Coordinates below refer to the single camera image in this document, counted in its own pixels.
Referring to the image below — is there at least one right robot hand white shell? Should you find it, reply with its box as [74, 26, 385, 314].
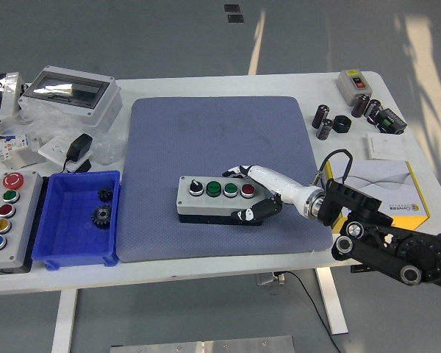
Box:
[221, 164, 317, 224]

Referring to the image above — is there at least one grey four-button control box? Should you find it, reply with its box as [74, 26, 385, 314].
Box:
[176, 174, 268, 226]

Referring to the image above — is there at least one grey five-button control box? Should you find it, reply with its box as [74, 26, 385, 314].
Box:
[0, 171, 44, 276]

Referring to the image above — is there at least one black cylindrical capacitor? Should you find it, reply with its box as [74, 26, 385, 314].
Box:
[315, 118, 334, 140]
[351, 94, 370, 118]
[363, 99, 382, 121]
[313, 104, 331, 129]

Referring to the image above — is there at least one black hex nut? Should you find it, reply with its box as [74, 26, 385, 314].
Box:
[332, 115, 353, 134]

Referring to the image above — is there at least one white and yellow cardboard box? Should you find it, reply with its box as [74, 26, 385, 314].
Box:
[321, 160, 431, 233]

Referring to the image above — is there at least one black module with green terminal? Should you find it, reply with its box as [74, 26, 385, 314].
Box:
[370, 107, 408, 135]

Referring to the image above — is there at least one white table leg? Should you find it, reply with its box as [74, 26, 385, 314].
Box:
[315, 267, 349, 335]
[51, 289, 78, 353]

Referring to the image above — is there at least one blue-grey table mat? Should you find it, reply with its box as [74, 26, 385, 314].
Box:
[116, 96, 334, 263]

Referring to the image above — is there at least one silver metal plate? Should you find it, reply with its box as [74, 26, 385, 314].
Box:
[109, 335, 295, 353]

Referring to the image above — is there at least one large black bevel gear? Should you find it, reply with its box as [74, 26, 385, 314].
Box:
[90, 205, 113, 231]

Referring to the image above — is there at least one black power adapter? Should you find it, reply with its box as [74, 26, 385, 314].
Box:
[61, 132, 94, 173]

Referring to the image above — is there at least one blue plastic bin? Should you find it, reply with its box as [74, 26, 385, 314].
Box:
[32, 169, 121, 271]

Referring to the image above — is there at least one clear plastic bag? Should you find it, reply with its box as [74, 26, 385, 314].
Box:
[0, 99, 129, 166]

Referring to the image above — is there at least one white circuit breaker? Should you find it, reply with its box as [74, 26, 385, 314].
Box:
[0, 132, 41, 163]

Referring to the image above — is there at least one grey and black electrical box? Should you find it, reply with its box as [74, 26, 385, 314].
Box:
[0, 72, 30, 132]

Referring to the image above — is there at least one grey bracket under table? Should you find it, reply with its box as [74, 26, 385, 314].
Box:
[256, 271, 286, 287]

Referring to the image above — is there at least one white wall switch plate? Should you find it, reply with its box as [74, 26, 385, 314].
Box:
[365, 132, 406, 160]

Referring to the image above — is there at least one black cable under table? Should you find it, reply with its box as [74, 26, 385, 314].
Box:
[279, 271, 343, 353]

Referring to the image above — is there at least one grey two-button switch box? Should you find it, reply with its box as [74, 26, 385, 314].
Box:
[336, 69, 370, 107]

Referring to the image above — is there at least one grey enclosure with clear lid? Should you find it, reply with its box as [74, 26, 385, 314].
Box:
[18, 65, 123, 129]

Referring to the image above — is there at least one white wall socket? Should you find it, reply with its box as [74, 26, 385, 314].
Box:
[38, 135, 91, 173]

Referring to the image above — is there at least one silver metal bracket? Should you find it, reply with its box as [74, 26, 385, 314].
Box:
[12, 149, 47, 170]

